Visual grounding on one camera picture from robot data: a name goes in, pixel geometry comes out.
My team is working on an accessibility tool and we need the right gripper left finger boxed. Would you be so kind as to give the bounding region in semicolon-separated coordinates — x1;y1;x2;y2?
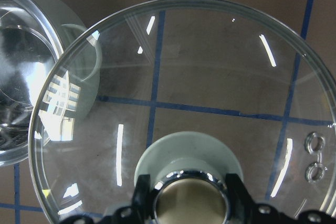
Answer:
59;174;152;224

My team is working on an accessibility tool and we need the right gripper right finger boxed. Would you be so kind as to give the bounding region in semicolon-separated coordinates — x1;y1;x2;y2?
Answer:
225;174;335;223

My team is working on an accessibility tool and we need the glass pot lid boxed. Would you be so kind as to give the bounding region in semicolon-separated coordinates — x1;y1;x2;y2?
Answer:
29;0;335;223

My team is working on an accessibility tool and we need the white cooking pot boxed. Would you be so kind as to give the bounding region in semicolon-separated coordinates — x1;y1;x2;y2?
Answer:
1;0;102;166

